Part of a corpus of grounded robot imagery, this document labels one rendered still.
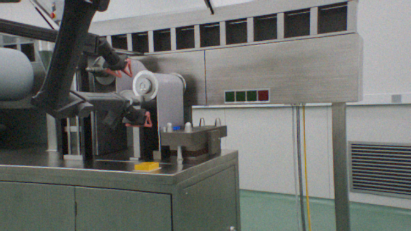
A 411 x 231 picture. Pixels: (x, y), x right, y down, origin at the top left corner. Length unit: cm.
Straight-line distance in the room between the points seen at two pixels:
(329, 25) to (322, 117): 236
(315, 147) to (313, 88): 245
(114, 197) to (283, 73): 97
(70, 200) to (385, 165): 313
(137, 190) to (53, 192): 45
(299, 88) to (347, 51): 25
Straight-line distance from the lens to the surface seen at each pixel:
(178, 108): 193
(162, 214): 152
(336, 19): 191
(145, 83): 178
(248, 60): 191
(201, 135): 173
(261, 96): 187
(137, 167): 153
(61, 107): 107
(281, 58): 186
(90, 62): 206
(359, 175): 421
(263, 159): 440
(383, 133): 414
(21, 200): 204
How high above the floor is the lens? 119
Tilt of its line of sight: 3 degrees down
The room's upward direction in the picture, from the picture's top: 2 degrees counter-clockwise
